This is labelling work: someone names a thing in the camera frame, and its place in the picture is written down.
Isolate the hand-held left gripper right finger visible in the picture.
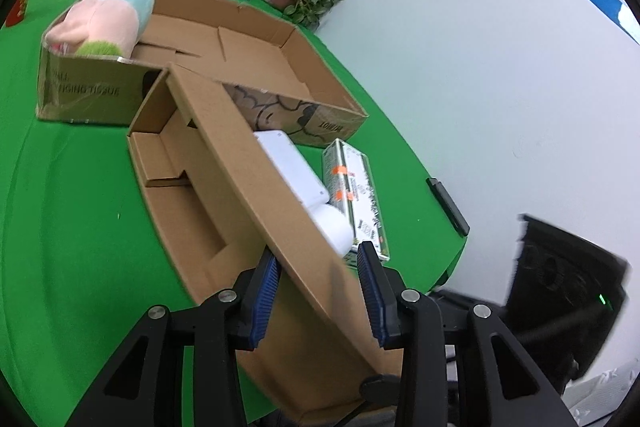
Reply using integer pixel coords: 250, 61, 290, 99
356, 241, 578, 427

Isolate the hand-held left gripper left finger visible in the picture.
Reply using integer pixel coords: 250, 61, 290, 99
65, 251, 282, 427

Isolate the small brown cardboard box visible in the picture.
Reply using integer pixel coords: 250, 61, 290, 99
126, 62, 406, 423

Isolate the white rounded box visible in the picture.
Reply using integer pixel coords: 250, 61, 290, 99
252, 130, 330, 208

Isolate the large printed cardboard box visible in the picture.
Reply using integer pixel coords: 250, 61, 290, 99
36, 0, 370, 148

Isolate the black remote control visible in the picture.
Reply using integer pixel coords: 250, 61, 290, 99
426, 177, 470, 237

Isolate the black equipment case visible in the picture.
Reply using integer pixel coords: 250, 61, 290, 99
505, 213, 632, 382

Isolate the pink and blue plush toy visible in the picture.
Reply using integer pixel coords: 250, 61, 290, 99
44, 0, 155, 58

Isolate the red paper cup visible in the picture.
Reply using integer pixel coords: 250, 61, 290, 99
7, 0, 36, 28

